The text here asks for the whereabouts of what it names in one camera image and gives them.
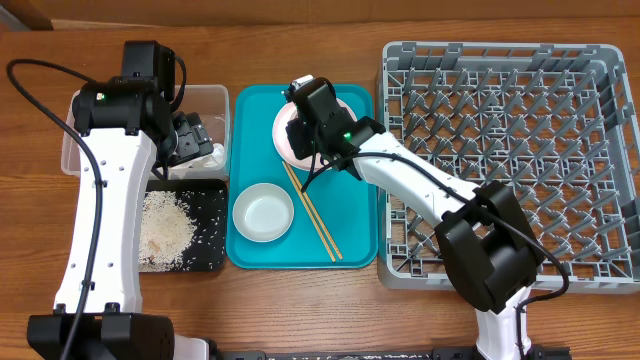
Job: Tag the pink plate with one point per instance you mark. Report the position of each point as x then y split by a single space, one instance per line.
287 113

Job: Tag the grey dishwasher rack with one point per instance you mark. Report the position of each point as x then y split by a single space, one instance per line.
554 122

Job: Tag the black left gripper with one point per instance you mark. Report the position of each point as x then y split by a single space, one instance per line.
194 139

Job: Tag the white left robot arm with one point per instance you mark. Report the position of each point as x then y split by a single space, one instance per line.
122 127

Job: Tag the teal serving tray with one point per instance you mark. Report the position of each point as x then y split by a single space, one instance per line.
347 206

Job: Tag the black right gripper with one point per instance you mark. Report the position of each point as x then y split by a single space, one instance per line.
299 151

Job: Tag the rice pile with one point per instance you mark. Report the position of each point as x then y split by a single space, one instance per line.
166 232

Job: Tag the black tray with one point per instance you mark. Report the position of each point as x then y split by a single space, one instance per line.
208 201

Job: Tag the grey bowl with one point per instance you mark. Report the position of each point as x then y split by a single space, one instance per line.
263 212

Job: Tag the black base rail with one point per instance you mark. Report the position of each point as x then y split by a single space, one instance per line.
440 353

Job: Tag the clear plastic waste bin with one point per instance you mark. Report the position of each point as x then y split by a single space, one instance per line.
211 103

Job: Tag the white napkin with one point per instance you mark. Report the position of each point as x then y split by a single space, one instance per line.
211 160

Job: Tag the wooden chopstick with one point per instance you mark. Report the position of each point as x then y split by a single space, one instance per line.
332 244
297 187

